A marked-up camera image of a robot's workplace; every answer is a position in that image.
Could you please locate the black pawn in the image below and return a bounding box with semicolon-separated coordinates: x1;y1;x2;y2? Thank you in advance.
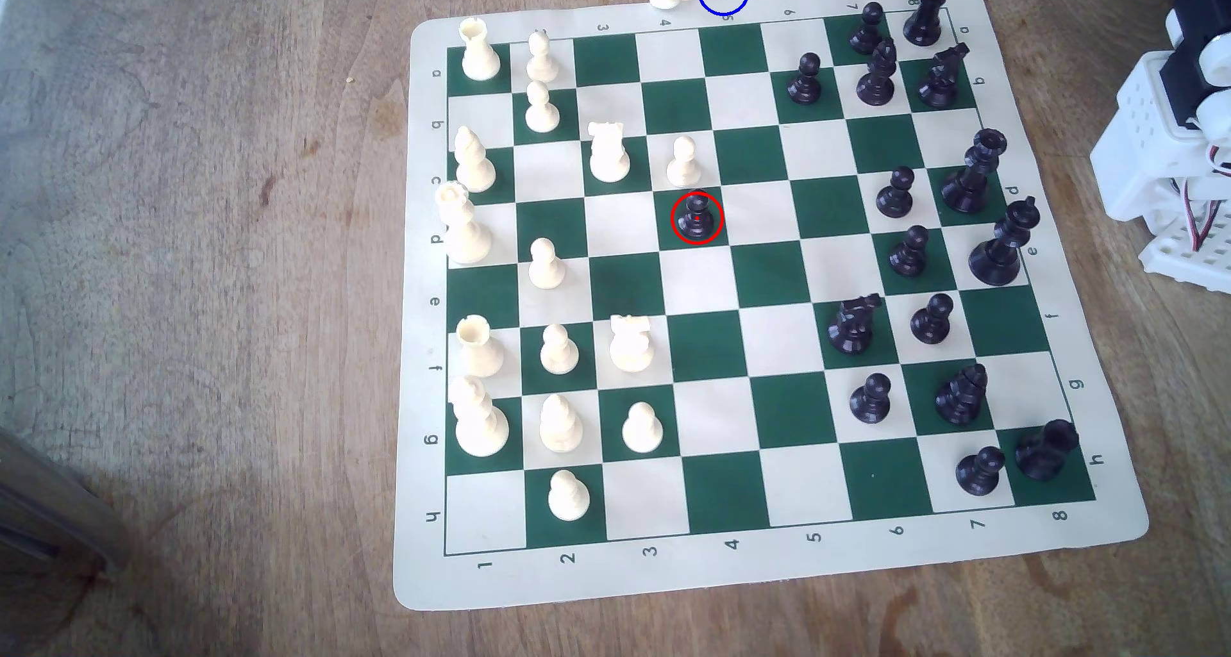
677;194;717;242
787;52;825;105
876;165;917;220
849;372;892;424
889;224;931;278
956;446;1007;497
910;292;955;345
849;1;887;55

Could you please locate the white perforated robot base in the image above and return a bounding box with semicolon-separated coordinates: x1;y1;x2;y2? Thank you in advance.
1139;200;1231;295

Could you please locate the black rook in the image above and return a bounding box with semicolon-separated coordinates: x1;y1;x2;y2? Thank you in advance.
902;0;950;47
1014;419;1080;482

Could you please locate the black queen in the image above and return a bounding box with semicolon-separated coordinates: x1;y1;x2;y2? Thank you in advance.
941;128;1009;215

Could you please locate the grey metal bar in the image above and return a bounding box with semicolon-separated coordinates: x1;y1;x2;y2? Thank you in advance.
0;426;133;578

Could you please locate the black bishop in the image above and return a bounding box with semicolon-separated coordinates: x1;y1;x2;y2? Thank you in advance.
855;37;900;107
935;363;990;426

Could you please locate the white knight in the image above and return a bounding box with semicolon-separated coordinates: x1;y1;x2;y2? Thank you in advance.
608;315;656;374

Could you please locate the white bishop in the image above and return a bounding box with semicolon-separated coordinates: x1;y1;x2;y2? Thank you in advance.
453;125;498;194
539;394;585;454

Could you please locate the white king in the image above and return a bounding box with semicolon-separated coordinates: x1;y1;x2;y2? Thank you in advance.
450;375;510;458

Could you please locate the green white chess mat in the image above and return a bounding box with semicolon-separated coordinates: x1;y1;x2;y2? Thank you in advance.
392;0;1150;612

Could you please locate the white queen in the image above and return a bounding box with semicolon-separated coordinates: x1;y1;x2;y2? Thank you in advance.
435;180;494;266

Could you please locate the white rook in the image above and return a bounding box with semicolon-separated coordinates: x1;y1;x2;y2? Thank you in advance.
587;121;632;184
456;315;505;379
458;17;502;82

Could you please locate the black knight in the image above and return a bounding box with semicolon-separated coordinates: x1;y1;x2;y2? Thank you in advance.
916;42;971;111
827;294;884;355

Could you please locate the red black servo cable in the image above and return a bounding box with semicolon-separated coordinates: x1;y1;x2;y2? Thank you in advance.
1175;142;1231;254

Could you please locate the black king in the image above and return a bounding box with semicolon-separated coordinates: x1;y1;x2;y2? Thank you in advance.
967;195;1041;287

